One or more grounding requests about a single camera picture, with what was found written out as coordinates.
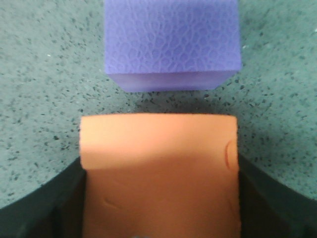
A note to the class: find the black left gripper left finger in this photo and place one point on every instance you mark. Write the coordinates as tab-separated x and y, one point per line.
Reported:
55	210

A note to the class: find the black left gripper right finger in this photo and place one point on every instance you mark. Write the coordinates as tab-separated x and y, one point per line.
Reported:
269	209

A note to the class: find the orange foam cube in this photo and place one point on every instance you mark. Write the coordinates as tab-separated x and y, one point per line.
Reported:
160	176

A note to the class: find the purple foam cube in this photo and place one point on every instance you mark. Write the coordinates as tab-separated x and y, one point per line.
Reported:
171	45

